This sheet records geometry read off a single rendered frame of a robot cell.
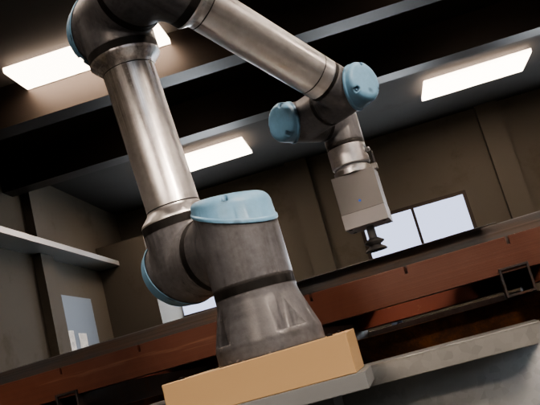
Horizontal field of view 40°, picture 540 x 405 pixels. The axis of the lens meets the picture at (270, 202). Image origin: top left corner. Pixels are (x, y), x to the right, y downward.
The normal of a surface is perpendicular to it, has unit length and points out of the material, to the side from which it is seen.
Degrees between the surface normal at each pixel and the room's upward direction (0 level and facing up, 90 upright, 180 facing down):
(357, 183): 90
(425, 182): 90
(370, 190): 90
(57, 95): 90
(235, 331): 75
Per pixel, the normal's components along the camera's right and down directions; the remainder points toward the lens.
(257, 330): -0.24, -0.43
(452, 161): -0.16, -0.18
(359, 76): 0.58, -0.32
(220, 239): -0.46, -0.04
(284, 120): -0.78, 0.07
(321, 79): 0.31, 0.39
